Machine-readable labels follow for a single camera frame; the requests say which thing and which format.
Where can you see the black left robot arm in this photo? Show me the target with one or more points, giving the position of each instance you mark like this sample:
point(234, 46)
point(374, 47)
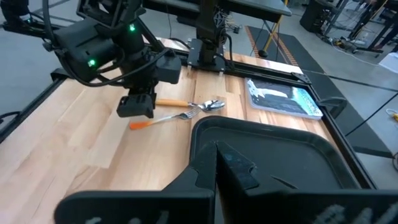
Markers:
point(87, 46)

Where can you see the waterfall cover book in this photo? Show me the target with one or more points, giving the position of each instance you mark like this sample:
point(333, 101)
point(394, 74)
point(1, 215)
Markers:
point(280, 99)

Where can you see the black plastic tray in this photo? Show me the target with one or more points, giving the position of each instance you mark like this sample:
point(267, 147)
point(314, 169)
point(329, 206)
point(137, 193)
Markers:
point(280, 149)

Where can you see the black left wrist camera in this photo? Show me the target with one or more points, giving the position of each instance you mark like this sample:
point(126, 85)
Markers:
point(169, 70)

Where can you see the yellow pole with black foot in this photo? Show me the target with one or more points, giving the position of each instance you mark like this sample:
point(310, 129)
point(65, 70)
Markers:
point(263, 53)

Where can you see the black table edge clamp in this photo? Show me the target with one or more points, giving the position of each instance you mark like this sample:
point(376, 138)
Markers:
point(335, 101)

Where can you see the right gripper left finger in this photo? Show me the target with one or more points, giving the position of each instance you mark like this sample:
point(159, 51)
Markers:
point(206, 168)

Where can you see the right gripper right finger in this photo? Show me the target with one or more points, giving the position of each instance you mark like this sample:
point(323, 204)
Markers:
point(233, 168)

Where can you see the dark grey desk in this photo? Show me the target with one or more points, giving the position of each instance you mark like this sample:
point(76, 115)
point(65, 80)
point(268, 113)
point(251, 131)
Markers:
point(248, 7)

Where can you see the black hazard-striped floor mat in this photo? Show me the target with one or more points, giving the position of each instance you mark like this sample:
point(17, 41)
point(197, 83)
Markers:
point(301, 59)

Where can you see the black aluminium table frame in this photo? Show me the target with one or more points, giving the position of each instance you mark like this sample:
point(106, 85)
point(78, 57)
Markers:
point(342, 137)

